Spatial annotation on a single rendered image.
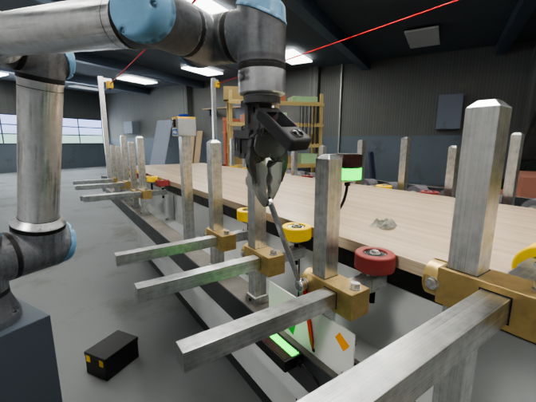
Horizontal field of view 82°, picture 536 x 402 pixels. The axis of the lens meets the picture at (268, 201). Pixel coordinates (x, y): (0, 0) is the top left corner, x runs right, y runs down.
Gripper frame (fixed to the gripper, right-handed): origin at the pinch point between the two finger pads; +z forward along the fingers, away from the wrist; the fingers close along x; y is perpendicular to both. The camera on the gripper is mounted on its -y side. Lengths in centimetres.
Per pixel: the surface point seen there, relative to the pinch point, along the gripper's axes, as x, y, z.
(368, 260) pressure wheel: -14.2, -13.9, 11.2
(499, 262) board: -34.9, -28.7, 11.3
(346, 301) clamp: -5.3, -16.5, 15.9
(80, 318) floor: 30, 170, 102
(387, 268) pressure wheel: -16.8, -16.4, 12.5
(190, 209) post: -8, 66, 15
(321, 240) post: -6.1, -9.0, 6.9
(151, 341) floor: -1, 119, 102
